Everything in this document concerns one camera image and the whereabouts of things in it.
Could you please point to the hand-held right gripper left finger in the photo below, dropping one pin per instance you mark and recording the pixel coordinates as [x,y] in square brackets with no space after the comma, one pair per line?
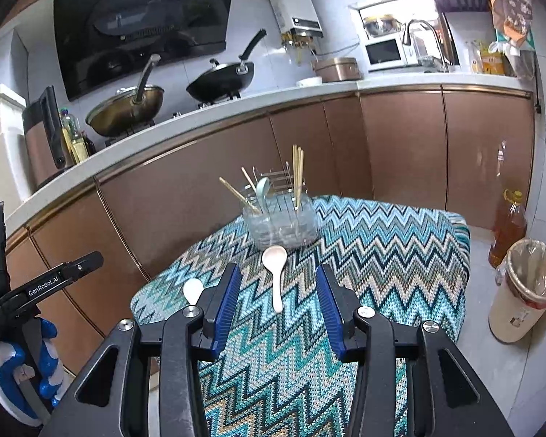
[225,309]

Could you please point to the white appliance box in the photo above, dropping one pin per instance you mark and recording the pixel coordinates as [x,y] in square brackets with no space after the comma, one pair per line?
[0,145]

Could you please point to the clear plastic utensil holder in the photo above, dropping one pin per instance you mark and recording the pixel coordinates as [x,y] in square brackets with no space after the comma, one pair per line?
[282,232]

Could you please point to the steel basin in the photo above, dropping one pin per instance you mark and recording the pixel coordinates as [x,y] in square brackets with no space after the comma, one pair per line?
[382,27]

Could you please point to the white bowl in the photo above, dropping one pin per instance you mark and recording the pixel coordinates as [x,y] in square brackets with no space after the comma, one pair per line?
[309,81]

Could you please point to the steel kitchen faucet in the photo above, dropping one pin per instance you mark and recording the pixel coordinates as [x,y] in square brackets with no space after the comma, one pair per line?
[432,32]

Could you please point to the kitchen window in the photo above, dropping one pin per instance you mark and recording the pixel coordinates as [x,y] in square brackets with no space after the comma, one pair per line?
[391,7]

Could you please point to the person's left hand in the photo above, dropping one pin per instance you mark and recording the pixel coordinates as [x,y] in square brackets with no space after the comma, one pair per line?
[4,373]

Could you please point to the white microwave oven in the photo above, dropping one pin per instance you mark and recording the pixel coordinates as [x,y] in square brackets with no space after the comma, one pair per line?
[382,52]

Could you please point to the white ceramic spoon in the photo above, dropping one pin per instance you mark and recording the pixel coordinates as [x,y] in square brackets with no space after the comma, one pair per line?
[273,257]
[192,289]

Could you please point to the bronze wok with glass lid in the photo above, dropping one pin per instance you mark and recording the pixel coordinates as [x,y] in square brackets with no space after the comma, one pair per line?
[123,109]

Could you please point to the black range hood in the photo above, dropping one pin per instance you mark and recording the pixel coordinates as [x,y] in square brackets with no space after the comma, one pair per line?
[141,32]

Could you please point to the yellow food packets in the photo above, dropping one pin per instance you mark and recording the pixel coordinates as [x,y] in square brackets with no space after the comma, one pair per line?
[491,61]

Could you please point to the brown rice cooker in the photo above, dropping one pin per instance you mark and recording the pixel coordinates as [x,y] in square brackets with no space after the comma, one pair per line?
[336,70]

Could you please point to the large cooking oil bottle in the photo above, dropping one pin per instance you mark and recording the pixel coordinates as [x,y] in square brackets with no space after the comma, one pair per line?
[507,232]

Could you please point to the black wok with lid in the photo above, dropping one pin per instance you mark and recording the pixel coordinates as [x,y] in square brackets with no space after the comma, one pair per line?
[223,82]

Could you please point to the clear oil bottle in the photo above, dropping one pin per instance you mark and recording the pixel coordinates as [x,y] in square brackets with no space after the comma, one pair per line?
[73,141]

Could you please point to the white water heater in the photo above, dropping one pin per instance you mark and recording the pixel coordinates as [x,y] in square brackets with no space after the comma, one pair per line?
[295,9]

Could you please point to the zigzag patterned cloth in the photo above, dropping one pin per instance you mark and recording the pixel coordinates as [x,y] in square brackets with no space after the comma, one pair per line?
[391,259]

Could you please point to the brown electric kettle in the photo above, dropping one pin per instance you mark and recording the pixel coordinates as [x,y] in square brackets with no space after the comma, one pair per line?
[38,145]

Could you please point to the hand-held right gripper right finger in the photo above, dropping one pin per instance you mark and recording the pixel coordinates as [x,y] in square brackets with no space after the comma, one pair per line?
[334,314]

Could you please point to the light green spoon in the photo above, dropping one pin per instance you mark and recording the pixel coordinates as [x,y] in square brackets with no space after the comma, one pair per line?
[263,187]

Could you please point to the floral hanging apron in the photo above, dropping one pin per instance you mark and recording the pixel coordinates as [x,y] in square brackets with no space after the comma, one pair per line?
[509,4]

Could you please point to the beige trash bin with bag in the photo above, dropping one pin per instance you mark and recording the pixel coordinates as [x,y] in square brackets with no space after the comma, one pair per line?
[518,309]

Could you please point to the black gas stove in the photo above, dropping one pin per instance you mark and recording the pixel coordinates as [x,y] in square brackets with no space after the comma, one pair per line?
[182,111]

